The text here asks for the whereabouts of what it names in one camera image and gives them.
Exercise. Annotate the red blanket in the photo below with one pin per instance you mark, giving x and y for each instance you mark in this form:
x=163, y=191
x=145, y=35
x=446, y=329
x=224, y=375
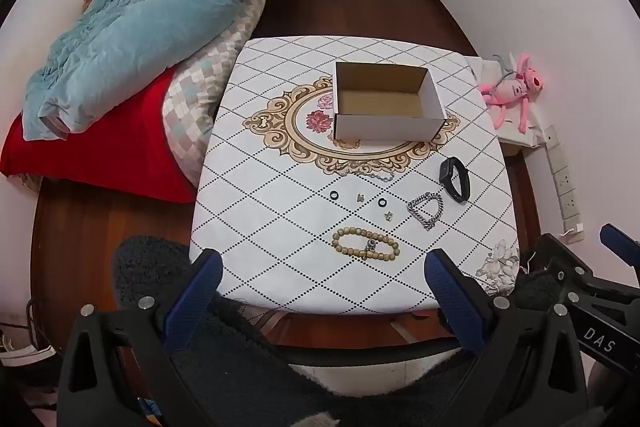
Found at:
x=115, y=157

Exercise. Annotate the white cardboard box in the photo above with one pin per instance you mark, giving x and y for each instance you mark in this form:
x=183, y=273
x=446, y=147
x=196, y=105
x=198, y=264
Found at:
x=387, y=127

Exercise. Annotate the light blue quilt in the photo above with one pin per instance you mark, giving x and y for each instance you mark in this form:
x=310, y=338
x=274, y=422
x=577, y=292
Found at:
x=150, y=22

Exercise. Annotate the pink plush toy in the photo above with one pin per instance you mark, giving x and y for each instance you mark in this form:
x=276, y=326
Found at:
x=510, y=89

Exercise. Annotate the white diamond patterned tablecloth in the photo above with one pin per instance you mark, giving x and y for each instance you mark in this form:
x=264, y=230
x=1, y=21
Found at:
x=280, y=187

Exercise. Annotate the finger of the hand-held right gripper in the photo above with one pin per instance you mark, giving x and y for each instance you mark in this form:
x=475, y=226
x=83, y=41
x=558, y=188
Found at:
x=565, y=257
x=620, y=239

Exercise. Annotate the white shoe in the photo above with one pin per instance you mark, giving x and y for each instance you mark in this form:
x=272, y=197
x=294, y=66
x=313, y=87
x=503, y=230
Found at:
x=30, y=354

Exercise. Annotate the black smart band watch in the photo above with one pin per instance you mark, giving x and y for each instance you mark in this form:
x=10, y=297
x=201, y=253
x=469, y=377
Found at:
x=452, y=187

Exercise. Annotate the white power strip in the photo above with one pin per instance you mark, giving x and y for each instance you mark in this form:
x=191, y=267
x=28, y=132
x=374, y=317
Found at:
x=565, y=187

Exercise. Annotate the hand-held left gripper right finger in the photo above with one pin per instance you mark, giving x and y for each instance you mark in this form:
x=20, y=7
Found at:
x=442, y=287

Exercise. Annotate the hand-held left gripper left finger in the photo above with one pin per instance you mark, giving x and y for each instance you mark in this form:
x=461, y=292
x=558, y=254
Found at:
x=199, y=287

